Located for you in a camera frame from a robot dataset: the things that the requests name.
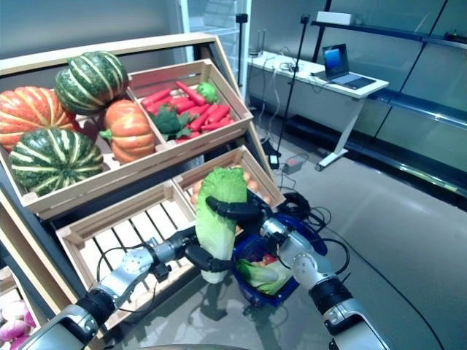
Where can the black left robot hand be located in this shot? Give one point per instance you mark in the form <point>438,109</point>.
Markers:
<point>204,259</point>

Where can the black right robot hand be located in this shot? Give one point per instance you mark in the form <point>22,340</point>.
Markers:
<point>251,215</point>

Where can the blue plastic shopping basket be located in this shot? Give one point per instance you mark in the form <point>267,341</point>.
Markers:
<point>262,297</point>

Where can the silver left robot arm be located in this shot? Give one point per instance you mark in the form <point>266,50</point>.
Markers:
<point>131,266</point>

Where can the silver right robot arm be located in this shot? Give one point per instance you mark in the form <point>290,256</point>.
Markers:
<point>310,266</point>

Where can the wooden potato crate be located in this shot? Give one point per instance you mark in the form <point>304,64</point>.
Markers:
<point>271,189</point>

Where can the red apple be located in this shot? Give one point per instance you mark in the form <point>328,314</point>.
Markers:
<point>269,259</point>

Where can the black white power adapter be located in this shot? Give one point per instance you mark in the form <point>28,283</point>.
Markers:
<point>273,160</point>

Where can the reddish wooden carrot crate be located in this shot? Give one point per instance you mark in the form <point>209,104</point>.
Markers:
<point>211,136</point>

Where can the red orange carrot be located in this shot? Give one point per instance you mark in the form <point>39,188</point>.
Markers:
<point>190,93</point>
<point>219,113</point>
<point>156,96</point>
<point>217,125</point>
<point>182,105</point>
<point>204,117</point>
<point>188,136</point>
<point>155,108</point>

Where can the slatted wooden cabbage crate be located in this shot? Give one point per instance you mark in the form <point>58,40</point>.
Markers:
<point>109,218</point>

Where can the dark green broccoli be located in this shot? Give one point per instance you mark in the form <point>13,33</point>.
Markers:
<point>169,122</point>

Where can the green bell pepper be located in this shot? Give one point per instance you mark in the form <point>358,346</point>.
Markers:
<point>207,93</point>

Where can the white office desk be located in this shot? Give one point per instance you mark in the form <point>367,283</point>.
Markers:
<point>310,98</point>

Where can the wide wooden pumpkin crate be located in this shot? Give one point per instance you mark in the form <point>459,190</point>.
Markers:
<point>91,182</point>

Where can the small orange pumpkin green stem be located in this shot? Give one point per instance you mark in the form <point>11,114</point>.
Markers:
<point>131,131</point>

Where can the black router with antennas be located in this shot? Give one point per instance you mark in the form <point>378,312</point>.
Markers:
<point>257,54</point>

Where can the open grey laptop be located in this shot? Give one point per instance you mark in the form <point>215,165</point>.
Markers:
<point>333,60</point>

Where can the green striped pumpkin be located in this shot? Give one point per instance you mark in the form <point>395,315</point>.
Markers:
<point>91,82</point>
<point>54,162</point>

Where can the purple white turnip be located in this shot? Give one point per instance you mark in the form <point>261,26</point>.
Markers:
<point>14,330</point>
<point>14,310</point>
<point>30,318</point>
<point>21,343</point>

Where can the black straight sensor stand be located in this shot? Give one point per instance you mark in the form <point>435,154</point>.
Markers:
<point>241,17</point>

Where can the glass door cabinet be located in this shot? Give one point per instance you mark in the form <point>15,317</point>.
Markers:
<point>219,18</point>

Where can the black leaning tripod stand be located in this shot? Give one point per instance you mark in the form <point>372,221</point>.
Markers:
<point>304,18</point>

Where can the flat white box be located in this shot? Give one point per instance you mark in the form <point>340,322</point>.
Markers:
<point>333,18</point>

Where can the wooden vegetable display stand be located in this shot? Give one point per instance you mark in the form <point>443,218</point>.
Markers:
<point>109,53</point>

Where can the large orange ribbed pumpkin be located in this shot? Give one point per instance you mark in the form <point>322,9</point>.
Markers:
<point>33,113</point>

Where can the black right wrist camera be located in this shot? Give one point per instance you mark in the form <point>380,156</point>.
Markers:
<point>279,248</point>

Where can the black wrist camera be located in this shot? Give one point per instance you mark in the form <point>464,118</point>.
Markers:
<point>162,272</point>
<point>279,248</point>

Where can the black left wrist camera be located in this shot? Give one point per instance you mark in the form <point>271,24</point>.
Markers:
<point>162,272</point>

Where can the grey power strip red switch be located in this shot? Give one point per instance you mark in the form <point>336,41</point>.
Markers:
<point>293,166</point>

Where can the dark low wall rail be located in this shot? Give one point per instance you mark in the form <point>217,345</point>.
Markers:
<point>419,107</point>

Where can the dark wall shelf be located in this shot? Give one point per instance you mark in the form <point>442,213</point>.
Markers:
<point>401,34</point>

